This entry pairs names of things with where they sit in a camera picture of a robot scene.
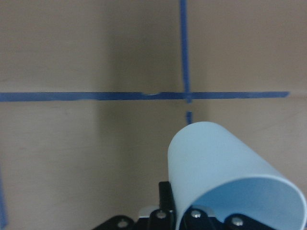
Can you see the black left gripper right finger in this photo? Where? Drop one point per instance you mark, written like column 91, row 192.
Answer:
column 203, row 218

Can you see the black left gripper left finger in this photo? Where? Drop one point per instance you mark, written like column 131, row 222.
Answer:
column 162, row 217

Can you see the light blue plastic cup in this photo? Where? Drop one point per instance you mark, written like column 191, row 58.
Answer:
column 210, row 167

